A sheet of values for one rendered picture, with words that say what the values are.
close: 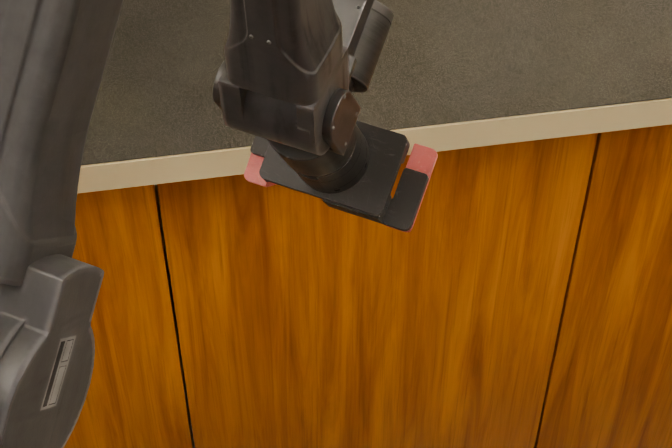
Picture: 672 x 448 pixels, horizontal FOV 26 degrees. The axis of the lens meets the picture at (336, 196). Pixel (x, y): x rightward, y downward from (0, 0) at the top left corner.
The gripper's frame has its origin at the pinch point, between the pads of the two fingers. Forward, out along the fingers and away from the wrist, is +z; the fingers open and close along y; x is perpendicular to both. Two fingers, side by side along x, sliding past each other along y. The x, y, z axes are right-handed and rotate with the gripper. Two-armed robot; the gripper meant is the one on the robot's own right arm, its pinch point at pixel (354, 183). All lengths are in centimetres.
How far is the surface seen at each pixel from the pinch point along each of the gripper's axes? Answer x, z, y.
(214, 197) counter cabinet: 2.0, 23.0, 18.9
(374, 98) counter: -11.5, 18.8, 5.7
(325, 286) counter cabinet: 5.4, 40.9, 9.4
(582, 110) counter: -17.0, 22.3, -13.2
